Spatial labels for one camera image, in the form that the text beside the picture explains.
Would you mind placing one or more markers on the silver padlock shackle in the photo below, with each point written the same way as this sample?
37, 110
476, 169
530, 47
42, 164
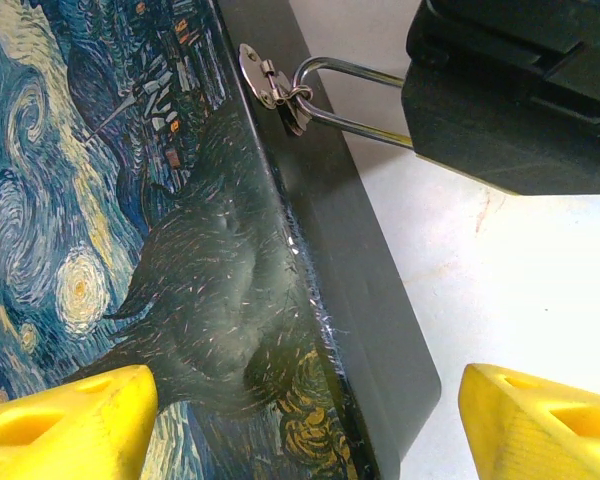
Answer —
350, 122

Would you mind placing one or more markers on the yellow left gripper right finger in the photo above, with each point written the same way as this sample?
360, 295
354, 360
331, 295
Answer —
545, 435

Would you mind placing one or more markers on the black box with painted lid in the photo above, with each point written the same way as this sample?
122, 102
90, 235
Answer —
180, 250

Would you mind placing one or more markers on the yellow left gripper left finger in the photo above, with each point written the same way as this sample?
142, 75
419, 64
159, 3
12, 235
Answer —
70, 430

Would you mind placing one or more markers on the silver hasp latch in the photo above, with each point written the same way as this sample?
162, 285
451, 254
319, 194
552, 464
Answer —
267, 80

